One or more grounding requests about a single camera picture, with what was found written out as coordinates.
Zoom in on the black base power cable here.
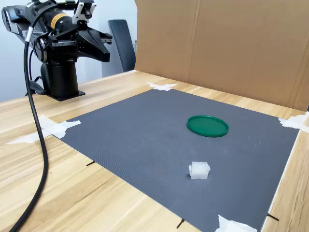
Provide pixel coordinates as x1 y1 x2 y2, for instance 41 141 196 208
24 76 47 96

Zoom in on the thick black camera cable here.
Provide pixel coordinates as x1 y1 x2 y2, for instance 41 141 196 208
9 3 60 232

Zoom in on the brown cardboard partition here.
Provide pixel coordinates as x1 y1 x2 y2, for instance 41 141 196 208
134 0 309 112

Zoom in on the small white plastic terminal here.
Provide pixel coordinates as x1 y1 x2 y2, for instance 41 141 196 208
188 161 211 181

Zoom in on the round green lid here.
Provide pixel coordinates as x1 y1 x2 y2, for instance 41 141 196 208
186 115 229 138

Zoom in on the thin black cable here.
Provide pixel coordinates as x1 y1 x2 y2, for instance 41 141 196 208
28 49 35 82

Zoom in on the white tape piece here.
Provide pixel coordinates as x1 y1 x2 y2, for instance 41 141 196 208
146 82 178 92
214 214 258 232
5 115 82 145
278 113 309 133

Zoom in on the dark grey mat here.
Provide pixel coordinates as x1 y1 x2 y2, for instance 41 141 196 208
53 88 300 232

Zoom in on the dark grey chair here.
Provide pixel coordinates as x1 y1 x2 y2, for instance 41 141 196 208
108 19 136 73

